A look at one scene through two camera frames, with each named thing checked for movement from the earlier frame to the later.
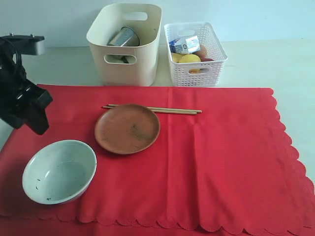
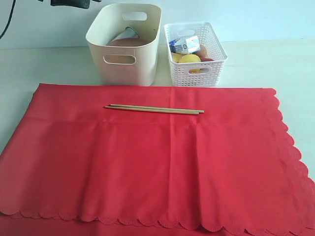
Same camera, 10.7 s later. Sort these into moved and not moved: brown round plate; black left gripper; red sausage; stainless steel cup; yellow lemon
Moved: black left gripper; brown round plate
Not moved: stainless steel cup; yellow lemon; red sausage
